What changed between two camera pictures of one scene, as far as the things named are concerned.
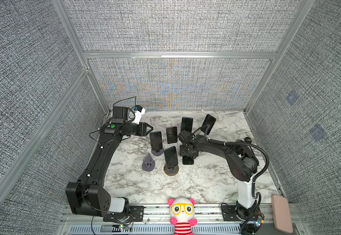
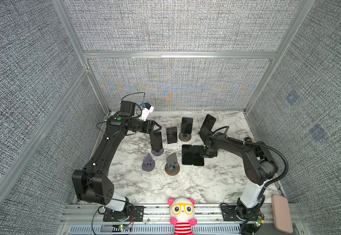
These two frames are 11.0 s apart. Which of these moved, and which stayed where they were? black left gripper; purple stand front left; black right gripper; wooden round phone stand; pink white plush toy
Moved: black right gripper; black left gripper
Stayed: pink white plush toy; purple stand front left; wooden round phone stand
